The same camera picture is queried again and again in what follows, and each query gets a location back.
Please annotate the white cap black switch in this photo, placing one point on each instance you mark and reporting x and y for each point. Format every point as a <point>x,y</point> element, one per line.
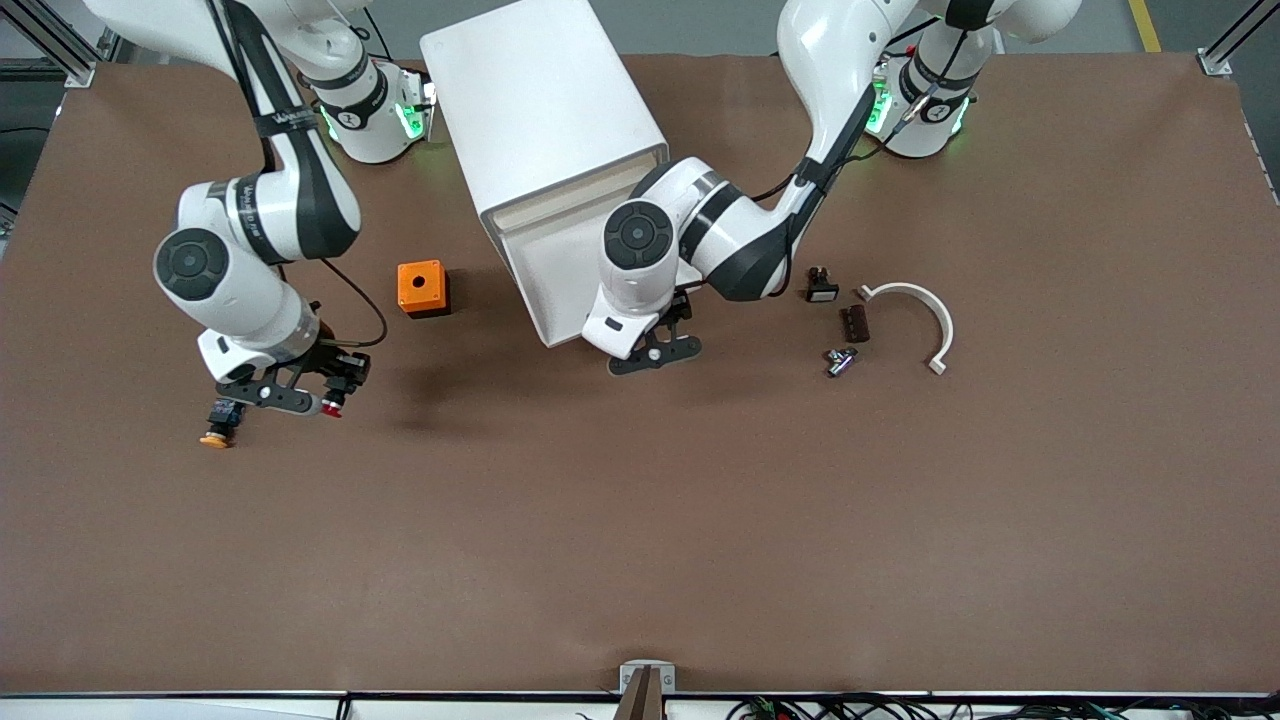
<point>822,292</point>

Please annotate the white drawer cabinet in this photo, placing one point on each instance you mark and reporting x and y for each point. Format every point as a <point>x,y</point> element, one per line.
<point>520,90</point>

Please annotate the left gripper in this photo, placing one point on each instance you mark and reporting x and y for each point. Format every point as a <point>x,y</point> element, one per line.
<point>681,304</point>

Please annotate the white curved plastic clamp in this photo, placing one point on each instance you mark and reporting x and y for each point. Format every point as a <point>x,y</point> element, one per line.
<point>946,330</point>

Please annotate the grey aluminium frame profile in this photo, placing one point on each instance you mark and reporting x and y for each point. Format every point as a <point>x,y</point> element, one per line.
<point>1215,62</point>
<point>70,65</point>

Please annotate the orange box with hole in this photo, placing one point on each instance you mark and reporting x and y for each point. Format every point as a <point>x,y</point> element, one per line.
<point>408,295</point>

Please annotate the orange cap push button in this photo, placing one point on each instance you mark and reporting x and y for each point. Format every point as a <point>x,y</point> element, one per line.
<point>218,425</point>

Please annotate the brown terminal block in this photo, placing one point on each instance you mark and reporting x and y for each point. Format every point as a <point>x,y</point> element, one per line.
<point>858,324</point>

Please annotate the brown post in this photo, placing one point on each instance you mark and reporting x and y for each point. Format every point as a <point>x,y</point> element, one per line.
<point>640,702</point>

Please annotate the black right camera bracket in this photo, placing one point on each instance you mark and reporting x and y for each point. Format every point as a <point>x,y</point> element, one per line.
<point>270,395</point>

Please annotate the black left camera bracket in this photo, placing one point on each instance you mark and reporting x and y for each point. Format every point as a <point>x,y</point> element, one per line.
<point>660,355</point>

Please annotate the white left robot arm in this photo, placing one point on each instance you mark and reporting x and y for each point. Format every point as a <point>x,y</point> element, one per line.
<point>830,60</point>

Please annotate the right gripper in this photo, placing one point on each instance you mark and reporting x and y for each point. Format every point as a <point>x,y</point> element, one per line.
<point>334,359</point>

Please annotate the white table edge rail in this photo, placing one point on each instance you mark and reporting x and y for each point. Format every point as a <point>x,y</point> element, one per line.
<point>200,708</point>

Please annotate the grey metal table bracket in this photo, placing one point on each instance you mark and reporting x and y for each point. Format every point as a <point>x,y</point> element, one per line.
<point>630,680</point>

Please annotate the black camera bracket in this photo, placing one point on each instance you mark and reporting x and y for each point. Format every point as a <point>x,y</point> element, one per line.
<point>660,355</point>
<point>270,395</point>

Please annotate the red cap push button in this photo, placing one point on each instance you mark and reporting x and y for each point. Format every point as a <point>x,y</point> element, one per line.
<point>333,410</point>

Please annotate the white plastic drawer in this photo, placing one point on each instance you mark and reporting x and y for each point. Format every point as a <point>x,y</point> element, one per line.
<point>550,275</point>

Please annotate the silver metal fitting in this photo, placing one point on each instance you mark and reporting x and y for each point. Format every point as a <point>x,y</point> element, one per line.
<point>840,364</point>

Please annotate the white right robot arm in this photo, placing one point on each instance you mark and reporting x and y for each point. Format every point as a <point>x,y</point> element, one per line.
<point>250,290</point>

